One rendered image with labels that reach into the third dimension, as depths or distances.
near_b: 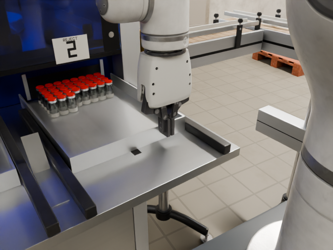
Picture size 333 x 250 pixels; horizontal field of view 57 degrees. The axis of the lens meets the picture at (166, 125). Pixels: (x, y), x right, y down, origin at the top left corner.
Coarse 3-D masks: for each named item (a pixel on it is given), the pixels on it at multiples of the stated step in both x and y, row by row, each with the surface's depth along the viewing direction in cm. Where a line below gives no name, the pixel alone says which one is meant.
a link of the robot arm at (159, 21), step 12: (156, 0) 46; (168, 0) 47; (180, 0) 48; (156, 12) 47; (168, 12) 48; (180, 12) 49; (144, 24) 50; (156, 24) 49; (168, 24) 49; (180, 24) 50
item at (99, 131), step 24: (120, 96) 84; (48, 120) 72; (72, 120) 72; (96, 120) 72; (120, 120) 72; (144, 120) 72; (72, 144) 63; (96, 144) 63; (120, 144) 59; (144, 144) 63; (72, 168) 54
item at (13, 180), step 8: (0, 144) 60; (0, 152) 60; (0, 160) 58; (8, 160) 54; (0, 168) 56; (8, 168) 56; (0, 176) 50; (8, 176) 50; (16, 176) 51; (0, 184) 50; (8, 184) 51; (16, 184) 52
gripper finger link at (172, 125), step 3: (180, 102) 61; (171, 105) 61; (180, 105) 61; (168, 108) 61; (171, 108) 61; (168, 111) 61; (168, 114) 61; (168, 117) 61; (171, 117) 60; (174, 117) 61; (171, 120) 60; (174, 120) 62; (171, 123) 61; (174, 123) 62; (171, 126) 61; (174, 126) 62; (171, 129) 61; (171, 132) 62; (171, 135) 62
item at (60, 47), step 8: (56, 40) 71; (64, 40) 73; (72, 40) 74; (80, 40) 75; (56, 48) 72; (64, 48) 73; (80, 48) 76; (88, 48) 77; (56, 56) 73; (64, 56) 74; (80, 56) 76; (88, 56) 78
